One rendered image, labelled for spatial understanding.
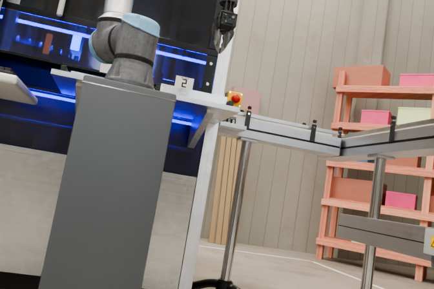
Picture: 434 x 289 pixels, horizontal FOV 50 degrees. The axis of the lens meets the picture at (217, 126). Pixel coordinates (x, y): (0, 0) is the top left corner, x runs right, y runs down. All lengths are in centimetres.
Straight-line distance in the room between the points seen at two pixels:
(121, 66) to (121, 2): 27
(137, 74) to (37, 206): 96
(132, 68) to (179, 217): 96
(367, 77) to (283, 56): 114
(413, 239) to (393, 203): 364
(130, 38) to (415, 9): 652
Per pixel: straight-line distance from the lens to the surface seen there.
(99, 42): 149
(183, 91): 176
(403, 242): 202
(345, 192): 576
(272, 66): 618
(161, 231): 211
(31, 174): 210
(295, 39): 642
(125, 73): 132
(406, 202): 559
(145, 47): 136
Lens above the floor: 54
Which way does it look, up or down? 8 degrees up
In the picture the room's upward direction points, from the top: 9 degrees clockwise
